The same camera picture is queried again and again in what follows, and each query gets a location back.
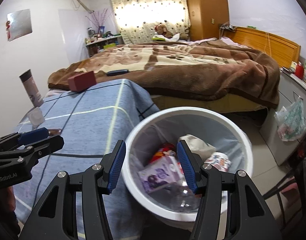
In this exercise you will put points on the left hand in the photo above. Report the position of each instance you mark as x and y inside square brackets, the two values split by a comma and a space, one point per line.
[7, 204]

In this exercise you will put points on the clear plastic bottle red label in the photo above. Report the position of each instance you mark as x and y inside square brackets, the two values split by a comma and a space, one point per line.
[181, 199]

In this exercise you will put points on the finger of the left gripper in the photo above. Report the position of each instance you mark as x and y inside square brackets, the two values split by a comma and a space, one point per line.
[38, 149]
[15, 140]

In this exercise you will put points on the grey nightstand cabinet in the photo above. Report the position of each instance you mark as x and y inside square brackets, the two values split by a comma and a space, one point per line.
[290, 88]

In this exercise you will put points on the brown coffee sachet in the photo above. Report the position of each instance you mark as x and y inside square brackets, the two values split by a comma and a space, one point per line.
[53, 132]

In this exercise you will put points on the red cup on nightstand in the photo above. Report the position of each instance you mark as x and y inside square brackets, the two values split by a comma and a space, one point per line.
[299, 70]

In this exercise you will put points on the red milk can front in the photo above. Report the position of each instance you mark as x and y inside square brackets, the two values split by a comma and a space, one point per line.
[219, 161]

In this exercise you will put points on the white trash bin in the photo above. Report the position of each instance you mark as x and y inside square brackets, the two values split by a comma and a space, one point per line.
[167, 126]

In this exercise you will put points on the cluttered shelf desk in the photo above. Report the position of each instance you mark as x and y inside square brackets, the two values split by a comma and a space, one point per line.
[98, 43]

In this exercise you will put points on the dotted curtain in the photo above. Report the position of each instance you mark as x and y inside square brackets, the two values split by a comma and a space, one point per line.
[136, 19]

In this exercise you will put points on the purple drink carton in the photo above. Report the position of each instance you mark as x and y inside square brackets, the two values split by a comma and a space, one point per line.
[159, 174]

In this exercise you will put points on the blue grid bedsheet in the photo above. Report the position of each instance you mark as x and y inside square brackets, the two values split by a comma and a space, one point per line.
[91, 123]

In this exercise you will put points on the dark red box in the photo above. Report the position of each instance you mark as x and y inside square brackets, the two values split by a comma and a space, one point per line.
[82, 81]

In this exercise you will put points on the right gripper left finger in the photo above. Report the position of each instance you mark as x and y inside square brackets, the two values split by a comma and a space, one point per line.
[55, 214]

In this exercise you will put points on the red milk can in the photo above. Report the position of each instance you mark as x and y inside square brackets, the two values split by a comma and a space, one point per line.
[219, 161]
[166, 149]

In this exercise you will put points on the brown grey thermos tumbler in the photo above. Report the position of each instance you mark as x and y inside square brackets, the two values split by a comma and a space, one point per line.
[31, 88]

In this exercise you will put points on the teddy bear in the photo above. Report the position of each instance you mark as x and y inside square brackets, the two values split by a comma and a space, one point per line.
[161, 29]

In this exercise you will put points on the black phone on bed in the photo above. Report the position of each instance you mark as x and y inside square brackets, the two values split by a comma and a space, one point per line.
[117, 72]

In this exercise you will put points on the brown patterned blanket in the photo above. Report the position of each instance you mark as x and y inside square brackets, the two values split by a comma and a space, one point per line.
[206, 72]

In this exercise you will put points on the crushed white paper cup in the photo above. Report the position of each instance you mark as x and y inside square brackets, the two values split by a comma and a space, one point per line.
[198, 146]

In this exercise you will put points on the wooden wardrobe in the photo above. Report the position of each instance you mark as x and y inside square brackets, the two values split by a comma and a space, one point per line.
[206, 16]

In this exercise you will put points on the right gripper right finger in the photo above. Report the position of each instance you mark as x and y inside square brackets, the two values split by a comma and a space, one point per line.
[248, 216]

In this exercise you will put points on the wooden headboard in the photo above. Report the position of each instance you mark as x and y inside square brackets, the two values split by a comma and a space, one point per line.
[282, 50]

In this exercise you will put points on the plastic bag on cabinet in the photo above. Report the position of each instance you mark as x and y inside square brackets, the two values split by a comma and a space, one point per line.
[291, 121]

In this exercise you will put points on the silver wall poster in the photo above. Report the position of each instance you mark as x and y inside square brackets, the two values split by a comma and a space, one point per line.
[18, 24]

